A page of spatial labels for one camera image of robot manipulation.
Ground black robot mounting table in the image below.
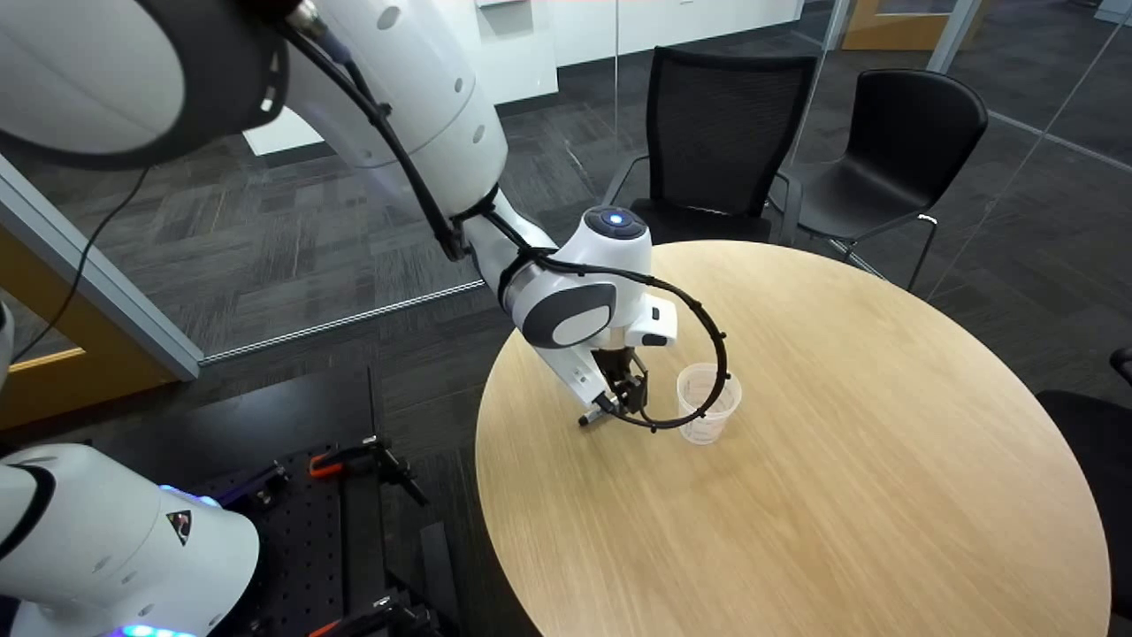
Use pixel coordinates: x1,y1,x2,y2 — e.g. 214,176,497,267
0,365,474,637

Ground black office chair grey armrest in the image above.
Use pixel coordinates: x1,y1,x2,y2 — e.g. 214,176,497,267
782,68,990,294
604,46,826,244

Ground black mesh office chair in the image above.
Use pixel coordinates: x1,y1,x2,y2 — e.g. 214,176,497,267
1037,339,1132,615

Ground black hanging cable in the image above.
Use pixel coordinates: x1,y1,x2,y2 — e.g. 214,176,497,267
8,163,156,366

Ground wooden door with grey frame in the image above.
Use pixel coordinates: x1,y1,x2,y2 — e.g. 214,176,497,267
0,156,207,435

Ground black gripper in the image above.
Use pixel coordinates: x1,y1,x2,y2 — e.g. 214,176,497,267
593,347,655,417

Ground translucent plastic cup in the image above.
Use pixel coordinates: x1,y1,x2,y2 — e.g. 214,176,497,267
671,362,748,449

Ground black clamp with orange handle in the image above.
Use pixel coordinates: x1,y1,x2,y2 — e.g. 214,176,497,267
307,572,446,637
307,432,433,510

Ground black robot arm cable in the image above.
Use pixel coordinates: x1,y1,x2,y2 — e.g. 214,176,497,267
277,14,737,435

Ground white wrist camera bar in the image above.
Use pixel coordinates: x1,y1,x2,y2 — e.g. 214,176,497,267
541,337,618,423

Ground orange wooden panel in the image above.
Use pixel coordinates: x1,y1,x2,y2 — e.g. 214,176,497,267
843,0,951,51

